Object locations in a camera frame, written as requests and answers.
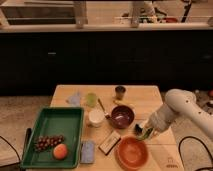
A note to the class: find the green plastic tray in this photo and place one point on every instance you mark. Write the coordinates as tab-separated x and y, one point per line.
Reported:
53	126

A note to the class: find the red orange bowl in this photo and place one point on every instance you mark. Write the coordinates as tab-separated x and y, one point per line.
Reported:
131	154

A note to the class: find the white cup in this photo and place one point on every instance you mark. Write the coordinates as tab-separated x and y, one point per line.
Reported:
96	117

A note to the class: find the orange peach fruit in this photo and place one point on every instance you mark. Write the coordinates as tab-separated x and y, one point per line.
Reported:
60	151

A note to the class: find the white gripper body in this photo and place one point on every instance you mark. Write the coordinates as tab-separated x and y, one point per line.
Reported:
161	119

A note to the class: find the yellow banana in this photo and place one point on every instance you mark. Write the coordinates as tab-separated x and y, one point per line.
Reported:
121	102

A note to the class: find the dark maroon bowl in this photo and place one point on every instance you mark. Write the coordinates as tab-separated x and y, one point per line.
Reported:
122	116

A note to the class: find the green cup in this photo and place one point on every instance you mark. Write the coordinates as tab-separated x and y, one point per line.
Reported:
91	100

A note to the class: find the wooden handled spoon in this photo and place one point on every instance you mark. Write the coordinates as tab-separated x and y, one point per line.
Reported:
107	116

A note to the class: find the brown white small box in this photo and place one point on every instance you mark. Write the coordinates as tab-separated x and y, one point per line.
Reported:
108	144

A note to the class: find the light blue cloth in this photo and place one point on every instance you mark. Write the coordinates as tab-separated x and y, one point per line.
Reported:
74	100

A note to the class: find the bunch of red grapes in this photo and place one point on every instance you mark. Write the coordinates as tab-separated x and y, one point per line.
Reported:
46	142

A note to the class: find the blue sponge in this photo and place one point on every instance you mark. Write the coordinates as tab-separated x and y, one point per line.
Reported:
87	152

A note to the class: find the white handled dish brush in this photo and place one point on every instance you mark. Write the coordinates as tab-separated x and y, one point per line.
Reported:
140	128

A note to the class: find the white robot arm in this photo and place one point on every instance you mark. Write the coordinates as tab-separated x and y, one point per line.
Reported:
180	102

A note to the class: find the metal cup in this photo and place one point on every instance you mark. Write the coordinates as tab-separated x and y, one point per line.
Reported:
120	91

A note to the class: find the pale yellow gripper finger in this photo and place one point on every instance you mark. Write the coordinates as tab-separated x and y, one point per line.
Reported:
153	134

